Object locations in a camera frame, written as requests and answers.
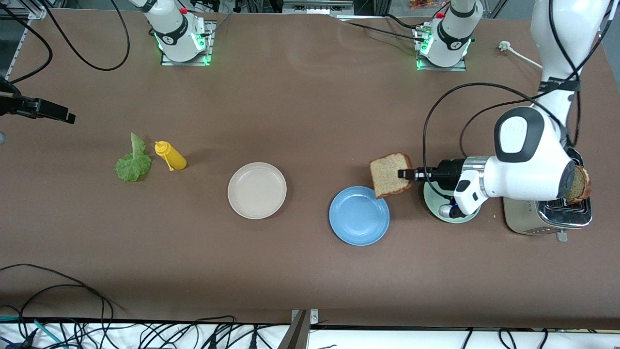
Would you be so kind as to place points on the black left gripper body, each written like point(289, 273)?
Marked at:
point(448, 170)

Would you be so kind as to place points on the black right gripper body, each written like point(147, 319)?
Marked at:
point(19, 105)

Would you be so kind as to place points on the brown bread slice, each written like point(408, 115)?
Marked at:
point(579, 186)
point(387, 177)

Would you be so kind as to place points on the green lettuce leaf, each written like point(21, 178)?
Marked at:
point(133, 167)

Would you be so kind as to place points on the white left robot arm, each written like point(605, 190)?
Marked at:
point(528, 169)

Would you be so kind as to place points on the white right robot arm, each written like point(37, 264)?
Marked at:
point(177, 48)

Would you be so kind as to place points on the light green round plate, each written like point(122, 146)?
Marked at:
point(431, 209)

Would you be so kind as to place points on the blue round plate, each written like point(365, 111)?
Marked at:
point(359, 220)

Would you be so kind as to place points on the beige round plate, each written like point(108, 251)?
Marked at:
point(256, 190)

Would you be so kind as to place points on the beige chrome toaster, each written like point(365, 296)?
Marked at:
point(533, 218)

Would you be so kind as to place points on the yellow mustard squeeze bottle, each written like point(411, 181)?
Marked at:
point(174, 159)

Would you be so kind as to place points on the orange snack packet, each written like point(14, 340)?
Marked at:
point(421, 4)

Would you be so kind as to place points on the grey power strip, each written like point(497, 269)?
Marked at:
point(315, 7)

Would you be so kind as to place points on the grey metal pole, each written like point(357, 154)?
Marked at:
point(295, 337)

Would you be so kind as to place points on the aluminium frame profile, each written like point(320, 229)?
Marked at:
point(36, 12)

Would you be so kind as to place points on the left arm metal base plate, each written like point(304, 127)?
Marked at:
point(457, 68)

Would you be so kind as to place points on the silver metal bracket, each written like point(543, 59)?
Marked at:
point(314, 317)

